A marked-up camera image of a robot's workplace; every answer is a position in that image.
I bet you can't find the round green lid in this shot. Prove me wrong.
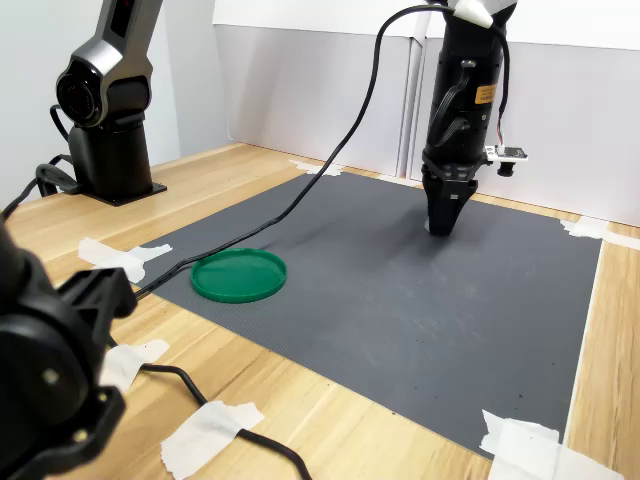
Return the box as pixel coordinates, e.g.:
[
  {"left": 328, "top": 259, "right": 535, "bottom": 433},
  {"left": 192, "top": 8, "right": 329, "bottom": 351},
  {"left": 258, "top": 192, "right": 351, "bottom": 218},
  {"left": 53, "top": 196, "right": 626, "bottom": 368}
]
[{"left": 190, "top": 247, "right": 289, "bottom": 305}]

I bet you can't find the pale grey partition panel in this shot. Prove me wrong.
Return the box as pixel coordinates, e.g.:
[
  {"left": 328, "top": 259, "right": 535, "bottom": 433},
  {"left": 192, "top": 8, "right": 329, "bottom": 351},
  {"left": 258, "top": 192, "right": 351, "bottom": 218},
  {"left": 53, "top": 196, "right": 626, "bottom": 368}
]
[
  {"left": 212, "top": 0, "right": 416, "bottom": 178},
  {"left": 409, "top": 0, "right": 640, "bottom": 229}
]

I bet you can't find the dark grey mat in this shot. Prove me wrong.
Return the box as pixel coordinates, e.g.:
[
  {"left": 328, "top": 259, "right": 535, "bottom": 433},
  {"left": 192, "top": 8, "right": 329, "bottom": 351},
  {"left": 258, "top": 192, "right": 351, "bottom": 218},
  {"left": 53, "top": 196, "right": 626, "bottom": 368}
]
[{"left": 132, "top": 171, "right": 604, "bottom": 459}]

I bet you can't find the long white tape strip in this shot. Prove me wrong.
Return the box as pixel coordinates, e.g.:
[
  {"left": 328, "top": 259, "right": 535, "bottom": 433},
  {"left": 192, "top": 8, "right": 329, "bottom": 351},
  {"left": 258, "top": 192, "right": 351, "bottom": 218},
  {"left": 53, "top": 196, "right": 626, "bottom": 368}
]
[{"left": 563, "top": 238, "right": 605, "bottom": 446}]

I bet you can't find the small white camera box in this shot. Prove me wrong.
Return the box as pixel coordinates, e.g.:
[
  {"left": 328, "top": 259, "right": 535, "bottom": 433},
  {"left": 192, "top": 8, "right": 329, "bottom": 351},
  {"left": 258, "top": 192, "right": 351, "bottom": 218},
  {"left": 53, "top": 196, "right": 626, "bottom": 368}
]
[{"left": 483, "top": 143, "right": 530, "bottom": 178}]

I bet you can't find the white partition joint post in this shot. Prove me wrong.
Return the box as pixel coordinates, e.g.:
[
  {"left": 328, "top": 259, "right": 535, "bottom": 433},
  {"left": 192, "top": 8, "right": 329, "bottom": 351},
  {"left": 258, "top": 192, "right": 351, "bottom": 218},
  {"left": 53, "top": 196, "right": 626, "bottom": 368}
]
[{"left": 396, "top": 36, "right": 427, "bottom": 180}]

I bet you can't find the black camera cable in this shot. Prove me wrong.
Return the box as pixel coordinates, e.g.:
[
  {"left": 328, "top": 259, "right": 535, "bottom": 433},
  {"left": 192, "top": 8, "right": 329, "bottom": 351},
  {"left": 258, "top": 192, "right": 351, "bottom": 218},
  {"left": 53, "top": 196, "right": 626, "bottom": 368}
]
[{"left": 107, "top": 3, "right": 512, "bottom": 480}]

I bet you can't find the black base power cable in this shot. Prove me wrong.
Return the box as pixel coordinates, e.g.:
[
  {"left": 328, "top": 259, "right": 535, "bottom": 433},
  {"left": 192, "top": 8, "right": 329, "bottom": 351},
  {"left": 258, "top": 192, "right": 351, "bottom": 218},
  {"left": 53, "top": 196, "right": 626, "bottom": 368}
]
[{"left": 0, "top": 153, "right": 82, "bottom": 222}]

